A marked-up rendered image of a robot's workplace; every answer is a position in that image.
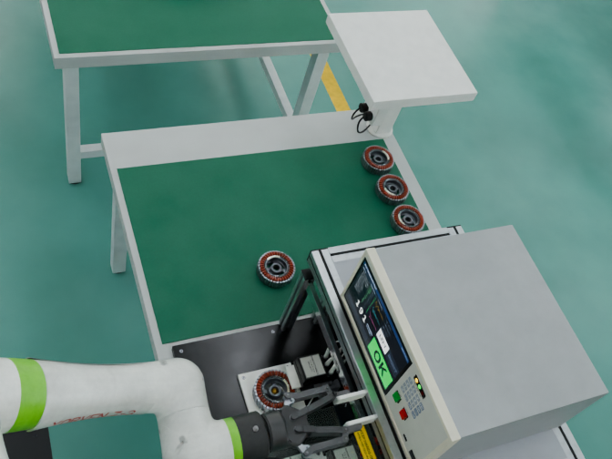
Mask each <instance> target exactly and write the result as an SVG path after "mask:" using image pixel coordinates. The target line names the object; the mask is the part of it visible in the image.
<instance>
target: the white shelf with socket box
mask: <svg viewBox="0 0 612 459"><path fill-rule="evenodd" d="M326 24H327V26H328V27H329V29H330V31H331V34H332V36H333V38H334V40H335V42H336V44H337V46H338V47H339V49H340V51H341V53H342V56H343V58H344V60H345V62H346V64H347V66H348V68H349V69H350V71H351V73H352V76H353V78H354V80H355V82H356V84H357V85H358V87H359V89H360V90H361V92H362V95H363V97H364V99H365V102H364V103H360V105H359V108H358V109H356V110H355V111H354V112H353V114H352V118H351V120H354V119H355V118H356V117H359V116H362V118H361V119H360V120H359V122H358V124H357V132H358V133H363V132H364V131H365V130H367V131H368V132H369V133H370V134H371V135H372V136H374V137H375V138H380V139H385V138H389V137H390V136H391V134H392V133H393V124H394V122H395V120H396V118H397V117H398V115H399V113H400V111H401V109H402V107H415V106H425V105H434V104H444V103H454V102H464V101H473V100H474V98H475V96H476V95H477V91H476V89H475V88H474V86H473V84H472V82H471V81H470V79H469V77H468V76H467V74H466V73H465V72H464V70H463V68H462V66H461V65H460V63H459V62H458V60H457V58H456V57H455V55H454V53H453V51H452V50H451V48H450V47H449V46H448V44H447V42H446V41H445V39H444V37H443V35H442V34H441V32H440V31H439V29H438V27H437V26H436V24H435V22H434V21H433V19H432V18H431V16H430V15H429V13H428V11H427V10H413V11H388V12H362V13H338V14H328V16H327V19H326ZM358 110H359V111H360V112H361V113H362V114H360V115H357V116H355V117H353V116H354V114H355V113H356V112H357V111H358ZM362 119H363V120H364V121H367V123H366V129H365V130H363V131H361V132H360V131H359V124H360V122H361V121H362Z"/></svg>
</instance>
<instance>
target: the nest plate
mask: <svg viewBox="0 0 612 459"><path fill-rule="evenodd" d="M290 365H291V363H290V362H289V363H285V364H281V365H277V366H273V367H270V368H265V369H261V370H257V371H253V372H246V373H242V374H239V375H238V379H239V382H240V388H241V390H242V393H243V396H244V400H245V403H246V405H247V408H248V412H249V413H250V412H254V411H257V412H259V413H260V414H262V413H265V412H264V411H265V410H264V411H262V410H261V408H262V407H261V408H259V406H257V404H256V403H255V402H254V400H253V396H252V394H253V392H252V390H253V385H254V383H255V382H256V380H257V378H258V377H259V375H260V374H262V373H263V372H265V371H268V370H273V369H274V370H281V372H282V371H284V373H285V372H286V371H285V367H286V366H290ZM281 372H280V373H281ZM305 406H306V405H305V402H304V401H300V402H296V403H293V405H292V406H291V407H293V408H296V409H299V410H300V409H302V408H304V407H305Z"/></svg>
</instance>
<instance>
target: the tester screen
mask: <svg viewBox="0 0 612 459"><path fill-rule="evenodd" d="M349 293H350V294H351V297H352V301H353V303H354V305H355V308H356V310H357V312H358V314H359V316H360V319H361V321H362V317H361V315H360V313H359V311H358V309H357V306H356V304H355V301H356V299H357V298H359V301H360V303H361V305H362V308H363V311H364V313H365V315H366V318H367V320H368V321H367V322H366V323H365V324H364V323H363V321H362V325H363V327H364V329H365V331H366V334H367V336H368V338H369V339H368V340H367V341H366V340H365V338H364V336H363V333H362V329H361V327H360V324H359V323H358V321H357V318H356V316H355V313H354V311H353V309H352V306H351V303H350V301H349V299H348V294H349ZM345 296H346V299H347V301H348V303H349V305H350V307H351V310H352V314H353V316H354V318H355V320H356V322H357V325H358V327H359V330H360V332H361V334H362V337H363V340H364V342H365V345H366V347H367V349H368V345H369V343H370V342H371V341H372V339H373V337H374V338H375V340H376V341H377V344H378V346H379V348H380V351H381V353H382V357H383V358H384V361H385V363H386V365H387V368H388V370H389V372H390V375H391V376H392V379H393V381H394V379H395V378H396V377H397V376H398V375H399V373H400V372H401V371H402V370H403V368H404V367H405V366H406V365H407V363H408V362H409V360H408V358H407V356H406V353H405V351H404V349H403V346H402V344H401V342H400V339H399V337H398V335H397V333H396V330H395V329H394V327H393V323H392V321H391V319H390V317H389V314H388V312H387V310H386V308H385V306H384V304H383V300H382V298H381V296H380V294H379V292H378V290H377V288H376V285H375V283H374V281H373V279H372V275H371V273H370V272H369V269H368V267H367V265H366V263H365V262H364V263H363V265H362V267H361V269H360V271H359V272H358V274H357V276H356V278H355V280H354V281H353V283H352V286H351V287H350V288H349V290H348V292H347V294H346V295H345ZM380 329H381V330H382V333H383V336H384V338H385V340H386V342H387V344H388V346H389V349H390V351H391V353H392V356H393V358H394V361H395V363H396V365H397V368H398V370H399V372H398V374H397V375H396V376H395V377H394V376H393V372H392V370H391V367H390V365H389V363H388V361H387V359H386V357H385V354H384V352H383V348H382V346H381V344H380V342H379V340H378V337H377V335H376V334H377V332H378V331H379V330H380ZM368 352H369V353H370V351H369V349H368ZM370 356H371V354H370ZM371 358H372V356H371ZM372 362H373V364H374V361H373V360H372ZM374 367H375V369H376V366H375V364H374ZM376 372H377V373H378V371H377V369H376ZM378 375H379V373H378ZM379 378H380V380H381V377H380V375H379ZM381 383H382V386H383V382H382V380H381ZM391 383H392V382H391ZM391 383H390V384H389V385H388V387H389V386H390V385H391ZM388 387H387V388H388ZM387 388H386V389H387ZM383 389H384V390H385V391H386V389H385V388H384V386H383Z"/></svg>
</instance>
